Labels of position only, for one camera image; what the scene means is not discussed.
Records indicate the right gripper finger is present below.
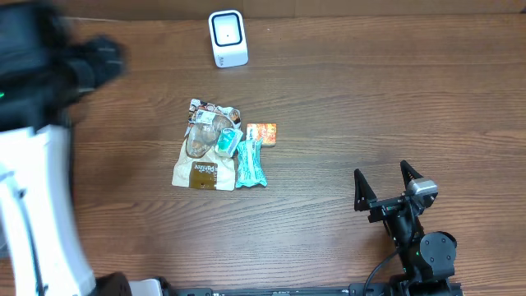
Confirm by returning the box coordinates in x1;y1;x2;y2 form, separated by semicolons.
354;169;377;204
400;160;423;189

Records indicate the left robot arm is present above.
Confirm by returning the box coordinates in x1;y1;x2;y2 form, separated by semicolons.
1;1;131;295

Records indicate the small teal tissue pack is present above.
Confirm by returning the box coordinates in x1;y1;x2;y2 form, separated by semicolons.
215;128;243;158

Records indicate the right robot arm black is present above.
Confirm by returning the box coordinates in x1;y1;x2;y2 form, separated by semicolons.
349;160;463;296

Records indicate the orange tissue pack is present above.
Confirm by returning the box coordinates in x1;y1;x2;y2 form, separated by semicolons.
247;123;277;147

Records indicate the beige dried mushroom bag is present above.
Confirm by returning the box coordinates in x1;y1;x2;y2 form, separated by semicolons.
172;99;241;191

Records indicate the teal snack packet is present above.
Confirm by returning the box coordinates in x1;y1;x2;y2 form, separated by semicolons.
235;140;268;188

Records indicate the white barcode scanner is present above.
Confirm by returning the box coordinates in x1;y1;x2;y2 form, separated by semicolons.
208;10;249;68

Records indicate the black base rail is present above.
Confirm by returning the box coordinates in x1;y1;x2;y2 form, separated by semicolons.
131;279;464;296

